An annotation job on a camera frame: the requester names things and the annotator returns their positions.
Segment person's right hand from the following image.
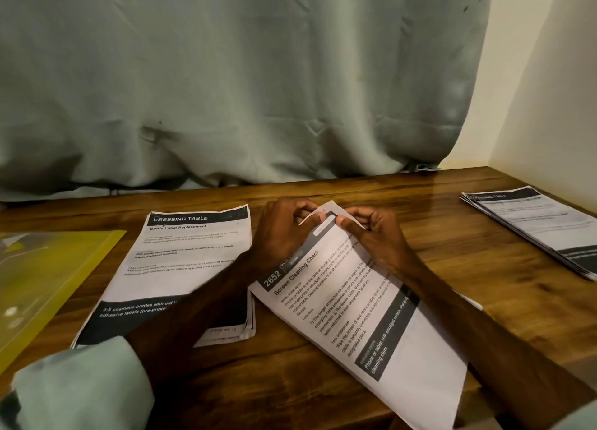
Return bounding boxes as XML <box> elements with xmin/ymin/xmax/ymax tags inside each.
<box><xmin>338</xmin><ymin>206</ymin><xmax>425</xmax><ymax>281</ymax></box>

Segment person's left hand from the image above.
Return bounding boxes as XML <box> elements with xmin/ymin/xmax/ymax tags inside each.
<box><xmin>244</xmin><ymin>198</ymin><xmax>328</xmax><ymax>277</ymax></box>

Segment yellow patterned folder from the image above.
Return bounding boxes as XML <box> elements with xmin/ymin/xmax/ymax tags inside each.
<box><xmin>0</xmin><ymin>229</ymin><xmax>126</xmax><ymax>375</ymax></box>

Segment person's left forearm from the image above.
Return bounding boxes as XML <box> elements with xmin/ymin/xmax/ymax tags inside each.
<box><xmin>0</xmin><ymin>257</ymin><xmax>272</xmax><ymax>430</ymax></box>

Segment person's right forearm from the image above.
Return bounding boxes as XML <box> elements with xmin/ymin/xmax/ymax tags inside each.
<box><xmin>401</xmin><ymin>261</ymin><xmax>597</xmax><ymax>430</ymax></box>

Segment pale green curtain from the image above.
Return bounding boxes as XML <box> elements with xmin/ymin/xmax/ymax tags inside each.
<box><xmin>0</xmin><ymin>0</ymin><xmax>496</xmax><ymax>202</ymax></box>

